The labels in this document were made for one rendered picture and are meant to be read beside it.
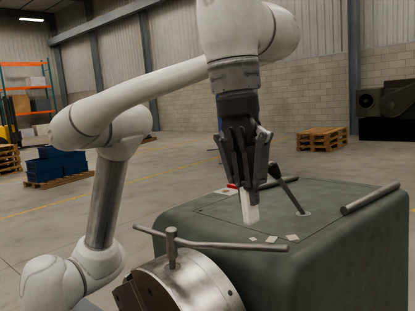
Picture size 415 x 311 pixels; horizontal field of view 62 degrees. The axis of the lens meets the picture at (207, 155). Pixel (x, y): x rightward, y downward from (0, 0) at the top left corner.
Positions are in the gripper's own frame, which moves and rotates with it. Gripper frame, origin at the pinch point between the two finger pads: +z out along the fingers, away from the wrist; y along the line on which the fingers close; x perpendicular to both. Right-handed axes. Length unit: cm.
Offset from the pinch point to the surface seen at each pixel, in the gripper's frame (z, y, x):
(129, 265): 121, -261, 97
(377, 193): 9.4, 3.6, 44.9
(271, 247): 4.9, 8.0, -4.6
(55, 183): 88, -688, 170
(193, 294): 15.1, -6.9, -10.6
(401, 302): 44, 5, 53
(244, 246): 5.3, 3.2, -5.9
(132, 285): 16.1, -22.2, -15.0
